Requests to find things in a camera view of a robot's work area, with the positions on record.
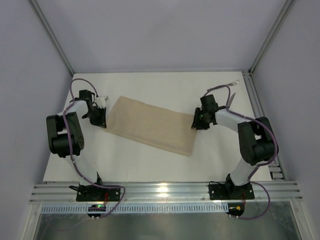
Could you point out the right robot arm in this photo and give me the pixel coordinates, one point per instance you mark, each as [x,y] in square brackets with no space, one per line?
[257,146]

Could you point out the green handled knife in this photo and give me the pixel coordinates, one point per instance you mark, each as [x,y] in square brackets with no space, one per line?
[229,103]

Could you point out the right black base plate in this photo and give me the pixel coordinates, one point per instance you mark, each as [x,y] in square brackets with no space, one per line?
[227,191]

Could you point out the aluminium rail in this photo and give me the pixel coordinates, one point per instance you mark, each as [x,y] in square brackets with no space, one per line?
[275,168]
[164,192]

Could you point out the aluminium front rail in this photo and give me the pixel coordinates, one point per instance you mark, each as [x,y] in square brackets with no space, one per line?
[164,192]

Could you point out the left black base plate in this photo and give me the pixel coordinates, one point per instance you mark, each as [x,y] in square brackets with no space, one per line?
[90,193]

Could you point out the aluminium right side rail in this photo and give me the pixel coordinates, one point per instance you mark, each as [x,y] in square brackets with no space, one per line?
[275,168]

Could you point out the left aluminium frame post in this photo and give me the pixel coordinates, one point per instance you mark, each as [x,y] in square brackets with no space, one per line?
[49,31]

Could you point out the slotted grey cable duct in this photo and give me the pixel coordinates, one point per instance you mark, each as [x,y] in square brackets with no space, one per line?
[139,208]

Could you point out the right aluminium frame post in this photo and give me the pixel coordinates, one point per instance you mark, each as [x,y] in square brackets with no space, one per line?
[272,33]

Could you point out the beige cloth napkin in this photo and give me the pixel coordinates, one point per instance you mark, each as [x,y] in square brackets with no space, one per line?
[152,125]

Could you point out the controller board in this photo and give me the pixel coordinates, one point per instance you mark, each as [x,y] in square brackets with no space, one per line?
[96,210]
[235,210]

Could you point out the green handled fork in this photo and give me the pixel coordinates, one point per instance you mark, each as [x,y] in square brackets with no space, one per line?
[233,83]

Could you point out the left controller board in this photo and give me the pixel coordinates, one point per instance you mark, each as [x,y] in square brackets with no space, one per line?
[96,210]

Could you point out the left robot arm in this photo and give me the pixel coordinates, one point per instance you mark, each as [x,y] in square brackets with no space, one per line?
[66,138]

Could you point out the aluminium frame post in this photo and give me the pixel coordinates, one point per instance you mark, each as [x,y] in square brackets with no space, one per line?
[272,33]
[49,31]

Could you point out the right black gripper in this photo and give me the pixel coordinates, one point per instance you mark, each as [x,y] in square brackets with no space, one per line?
[198,120]

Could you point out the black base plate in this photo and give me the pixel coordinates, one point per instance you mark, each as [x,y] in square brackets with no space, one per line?
[90,193]
[227,191]

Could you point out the right controller board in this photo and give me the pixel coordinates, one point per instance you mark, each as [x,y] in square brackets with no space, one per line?
[235,210]

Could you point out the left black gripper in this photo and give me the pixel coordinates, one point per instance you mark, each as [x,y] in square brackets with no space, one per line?
[99,119]

